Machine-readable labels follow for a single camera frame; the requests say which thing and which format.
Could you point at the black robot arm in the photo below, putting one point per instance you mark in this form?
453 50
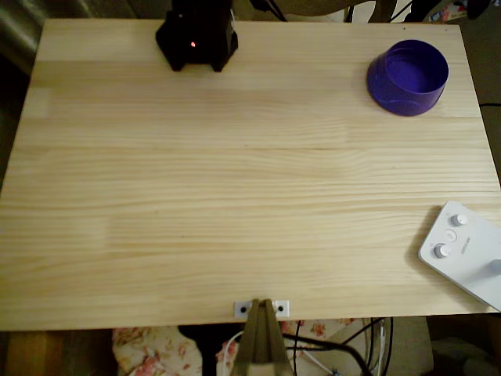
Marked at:
195 35

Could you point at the purple bowl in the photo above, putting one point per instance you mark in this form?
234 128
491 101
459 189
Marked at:
415 70

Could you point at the black stand under table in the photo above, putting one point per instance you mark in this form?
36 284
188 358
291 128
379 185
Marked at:
203 352

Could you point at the floral cloth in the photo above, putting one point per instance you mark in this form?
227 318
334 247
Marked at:
148 352

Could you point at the wooden furniture leg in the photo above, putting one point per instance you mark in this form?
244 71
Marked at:
381 9

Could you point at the white lamp base with knobs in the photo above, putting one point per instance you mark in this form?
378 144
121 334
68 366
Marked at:
466 258

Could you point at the silver corner bracket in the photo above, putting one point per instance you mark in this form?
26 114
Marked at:
282 308
242 309

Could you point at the aluminium extrusion camera post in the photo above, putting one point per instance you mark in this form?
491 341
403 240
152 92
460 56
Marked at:
260 344

